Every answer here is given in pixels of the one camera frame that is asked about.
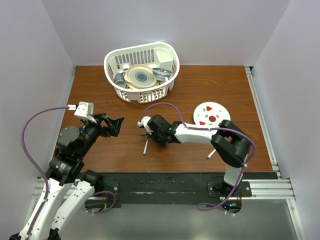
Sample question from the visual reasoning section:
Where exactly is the blue patterned white bowl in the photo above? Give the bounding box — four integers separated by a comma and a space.
152, 67, 172, 81

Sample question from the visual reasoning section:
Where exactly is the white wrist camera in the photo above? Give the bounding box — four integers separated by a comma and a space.
137, 116, 153, 135
67, 101, 97, 123

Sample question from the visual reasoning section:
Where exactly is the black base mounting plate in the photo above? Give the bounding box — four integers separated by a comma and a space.
95, 172, 276, 210

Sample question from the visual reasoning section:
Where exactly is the watermelon pattern round plate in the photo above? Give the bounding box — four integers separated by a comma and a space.
193, 101, 231, 128

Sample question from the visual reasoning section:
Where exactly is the beige blue-centred plate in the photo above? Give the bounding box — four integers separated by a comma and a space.
124, 64, 158, 89

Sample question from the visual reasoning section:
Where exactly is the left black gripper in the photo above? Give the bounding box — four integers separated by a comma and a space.
76, 113, 124, 158

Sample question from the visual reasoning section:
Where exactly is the white thin pen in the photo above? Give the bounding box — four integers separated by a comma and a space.
143, 139, 149, 156

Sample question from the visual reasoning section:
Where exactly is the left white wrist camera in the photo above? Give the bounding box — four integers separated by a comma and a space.
67, 101, 97, 123

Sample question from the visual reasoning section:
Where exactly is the white plastic dish basket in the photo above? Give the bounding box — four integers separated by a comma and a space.
103, 41, 180, 104

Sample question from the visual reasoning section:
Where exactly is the white green-tip pen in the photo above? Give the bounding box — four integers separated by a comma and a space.
206, 149, 216, 159

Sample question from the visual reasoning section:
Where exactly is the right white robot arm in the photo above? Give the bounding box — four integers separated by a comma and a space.
138, 114, 256, 197

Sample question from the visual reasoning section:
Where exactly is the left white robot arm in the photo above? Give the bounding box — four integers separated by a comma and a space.
10, 113, 124, 240

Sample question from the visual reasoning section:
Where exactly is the grey-white mug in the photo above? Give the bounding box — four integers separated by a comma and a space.
114, 72, 127, 88

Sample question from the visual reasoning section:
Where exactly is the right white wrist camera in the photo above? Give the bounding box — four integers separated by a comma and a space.
137, 116, 153, 135

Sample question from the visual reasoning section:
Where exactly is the aluminium frame rail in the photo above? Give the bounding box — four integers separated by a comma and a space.
244, 66, 307, 240

